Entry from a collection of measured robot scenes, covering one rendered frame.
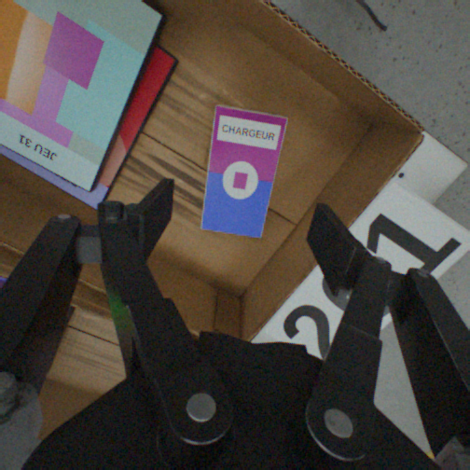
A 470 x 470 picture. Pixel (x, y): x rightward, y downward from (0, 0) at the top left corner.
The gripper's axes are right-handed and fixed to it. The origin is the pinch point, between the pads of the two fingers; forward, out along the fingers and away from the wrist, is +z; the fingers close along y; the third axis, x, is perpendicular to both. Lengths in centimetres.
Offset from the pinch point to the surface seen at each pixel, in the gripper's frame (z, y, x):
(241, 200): 12.1, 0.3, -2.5
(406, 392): 91, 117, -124
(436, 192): 16.2, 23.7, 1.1
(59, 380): 15.2, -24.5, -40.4
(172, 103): 15.1, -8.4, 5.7
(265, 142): 12.1, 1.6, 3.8
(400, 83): 91, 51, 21
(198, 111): 15.1, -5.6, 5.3
